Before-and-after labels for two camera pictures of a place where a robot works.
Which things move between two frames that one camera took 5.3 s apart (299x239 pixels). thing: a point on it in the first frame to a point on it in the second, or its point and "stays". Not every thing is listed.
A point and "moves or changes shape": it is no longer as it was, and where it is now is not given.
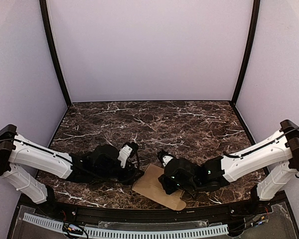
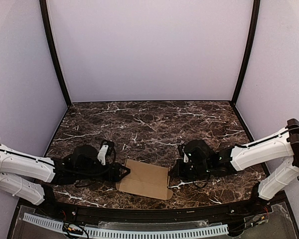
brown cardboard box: [149, 185] moves or changes shape
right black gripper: [166, 181] to [180, 169]
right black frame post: [252, 38] stays
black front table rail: [151, 215] stays
